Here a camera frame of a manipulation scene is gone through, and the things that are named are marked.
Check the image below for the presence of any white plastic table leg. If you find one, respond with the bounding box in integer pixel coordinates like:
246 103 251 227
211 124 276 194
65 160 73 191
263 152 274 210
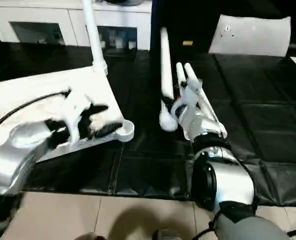
175 62 189 87
81 0 109 75
184 62 228 137
159 26 178 132

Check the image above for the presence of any white plastic table top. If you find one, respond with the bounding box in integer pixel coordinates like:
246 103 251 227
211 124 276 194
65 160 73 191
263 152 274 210
0 65 135 163

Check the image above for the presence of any black work mat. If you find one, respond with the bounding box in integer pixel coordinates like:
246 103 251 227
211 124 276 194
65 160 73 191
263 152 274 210
0 41 296 208

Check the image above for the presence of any dark cabinet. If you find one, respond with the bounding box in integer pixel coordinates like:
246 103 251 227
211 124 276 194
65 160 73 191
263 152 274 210
150 0 224 55

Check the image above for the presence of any white board with round fitting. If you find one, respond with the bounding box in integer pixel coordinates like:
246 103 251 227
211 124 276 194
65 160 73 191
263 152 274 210
207 14 291 58

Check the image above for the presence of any white glass-door cabinet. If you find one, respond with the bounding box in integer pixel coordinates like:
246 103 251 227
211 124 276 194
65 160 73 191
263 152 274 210
0 0 153 51

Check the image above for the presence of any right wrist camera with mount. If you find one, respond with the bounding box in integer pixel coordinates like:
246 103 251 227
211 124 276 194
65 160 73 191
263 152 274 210
179 78 204 106

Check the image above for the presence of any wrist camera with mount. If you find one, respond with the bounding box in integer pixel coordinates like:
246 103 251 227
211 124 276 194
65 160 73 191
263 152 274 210
62 89 94 143
179 78 204 106

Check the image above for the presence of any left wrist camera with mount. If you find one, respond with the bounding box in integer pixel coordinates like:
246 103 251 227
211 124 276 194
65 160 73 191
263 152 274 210
62 89 94 143

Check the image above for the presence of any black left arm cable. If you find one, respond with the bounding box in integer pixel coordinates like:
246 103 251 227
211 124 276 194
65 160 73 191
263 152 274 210
0 91 71 133

